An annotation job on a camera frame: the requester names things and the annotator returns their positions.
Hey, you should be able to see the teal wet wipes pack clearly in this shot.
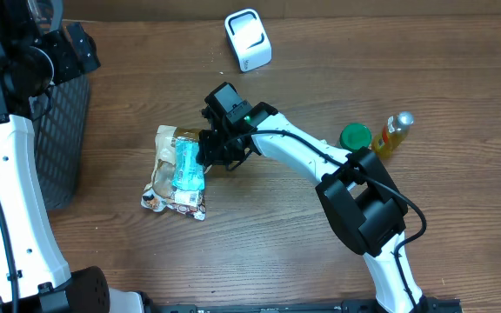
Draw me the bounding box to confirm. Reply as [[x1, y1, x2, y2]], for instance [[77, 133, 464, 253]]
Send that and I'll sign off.
[[172, 137, 205, 191]]

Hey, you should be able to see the brown white snack bag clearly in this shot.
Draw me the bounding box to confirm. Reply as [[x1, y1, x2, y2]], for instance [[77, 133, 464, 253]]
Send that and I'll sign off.
[[141, 125, 206, 221]]

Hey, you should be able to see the green lid jar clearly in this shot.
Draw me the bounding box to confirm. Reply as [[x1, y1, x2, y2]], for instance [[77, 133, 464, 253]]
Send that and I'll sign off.
[[338, 123, 372, 152]]

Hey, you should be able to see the yellow liquid bottle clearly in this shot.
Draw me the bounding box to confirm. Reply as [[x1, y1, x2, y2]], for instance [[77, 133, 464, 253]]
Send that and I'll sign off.
[[371, 111, 414, 159]]

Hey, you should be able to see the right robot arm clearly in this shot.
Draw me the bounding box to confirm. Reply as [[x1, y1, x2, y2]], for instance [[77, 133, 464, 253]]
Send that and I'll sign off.
[[197, 82, 425, 312]]

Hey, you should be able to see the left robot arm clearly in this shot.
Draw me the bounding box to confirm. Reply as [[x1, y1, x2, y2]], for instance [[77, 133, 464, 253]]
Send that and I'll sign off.
[[0, 1, 111, 312]]

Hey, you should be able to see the white barcode scanner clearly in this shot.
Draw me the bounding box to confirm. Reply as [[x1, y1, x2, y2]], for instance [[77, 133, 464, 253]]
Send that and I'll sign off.
[[224, 8, 272, 72]]

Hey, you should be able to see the grey plastic basket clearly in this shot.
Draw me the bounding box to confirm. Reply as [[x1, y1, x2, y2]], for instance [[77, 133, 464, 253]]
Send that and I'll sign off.
[[30, 0, 92, 211]]

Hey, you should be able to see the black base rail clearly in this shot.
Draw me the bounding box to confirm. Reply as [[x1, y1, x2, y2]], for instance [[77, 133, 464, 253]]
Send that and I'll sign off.
[[138, 292, 463, 313]]

